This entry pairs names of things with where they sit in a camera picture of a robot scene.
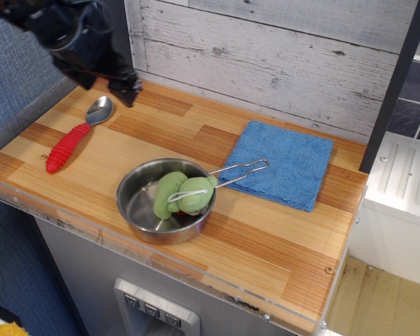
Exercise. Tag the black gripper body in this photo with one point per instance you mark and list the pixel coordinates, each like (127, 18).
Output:
(87, 52)

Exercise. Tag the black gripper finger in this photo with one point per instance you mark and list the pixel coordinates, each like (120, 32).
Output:
(125, 87)

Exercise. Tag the red handled metal spoon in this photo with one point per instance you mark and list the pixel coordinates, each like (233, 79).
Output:
(100, 111)

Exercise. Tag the blue towel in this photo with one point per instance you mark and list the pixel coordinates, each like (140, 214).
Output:
(297, 165)

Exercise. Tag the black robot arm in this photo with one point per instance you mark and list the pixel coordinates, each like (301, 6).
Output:
(47, 20)

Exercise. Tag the green plush toy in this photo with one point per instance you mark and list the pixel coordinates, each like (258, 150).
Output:
(177, 193)

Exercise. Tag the silver button panel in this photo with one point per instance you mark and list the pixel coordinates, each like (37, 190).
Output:
(146, 313)

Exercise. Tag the clear acrylic edge guard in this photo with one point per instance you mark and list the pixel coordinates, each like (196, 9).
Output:
(264, 257)

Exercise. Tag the yellow object at corner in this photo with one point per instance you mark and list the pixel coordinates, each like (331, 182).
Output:
(12, 329)

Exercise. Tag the white ridged cabinet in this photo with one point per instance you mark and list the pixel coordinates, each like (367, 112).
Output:
(387, 230)

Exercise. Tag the steel pan with wire handle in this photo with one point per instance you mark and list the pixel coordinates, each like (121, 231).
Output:
(136, 194)

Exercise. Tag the dark grey right post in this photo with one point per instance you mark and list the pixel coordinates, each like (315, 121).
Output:
(400, 72)

